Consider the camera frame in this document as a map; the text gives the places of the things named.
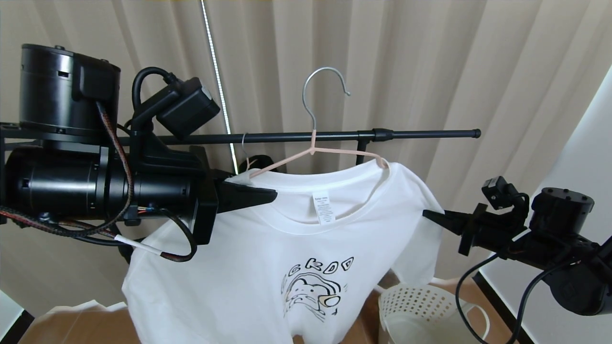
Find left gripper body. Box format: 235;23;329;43
134;142;220;246

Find black clothes rack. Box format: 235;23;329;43
115;128;482;264

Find pink clothes hanger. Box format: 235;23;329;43
248;66;391;180
240;132;259;173

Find black shorts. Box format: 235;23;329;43
238;154;277;173

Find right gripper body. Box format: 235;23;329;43
458;203;529;257

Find white laundry basket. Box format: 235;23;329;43
378;283;491;344

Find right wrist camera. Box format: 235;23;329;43
481;175;530;221

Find black cable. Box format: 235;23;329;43
455;252;581;344

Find white garment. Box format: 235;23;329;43
121;159;446;344

